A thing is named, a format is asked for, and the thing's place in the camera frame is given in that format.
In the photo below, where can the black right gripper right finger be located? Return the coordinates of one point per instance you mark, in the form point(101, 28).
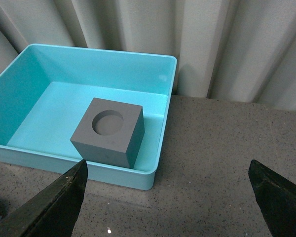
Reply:
point(276, 197)

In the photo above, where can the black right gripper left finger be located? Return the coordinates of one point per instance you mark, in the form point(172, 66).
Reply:
point(54, 211)

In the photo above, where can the gray cube with round hole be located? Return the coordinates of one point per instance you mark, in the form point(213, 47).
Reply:
point(110, 132)

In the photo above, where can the light blue plastic box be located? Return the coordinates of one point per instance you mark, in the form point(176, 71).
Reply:
point(46, 89)

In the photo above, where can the white pleated curtain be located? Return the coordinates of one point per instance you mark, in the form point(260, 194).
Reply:
point(235, 50)

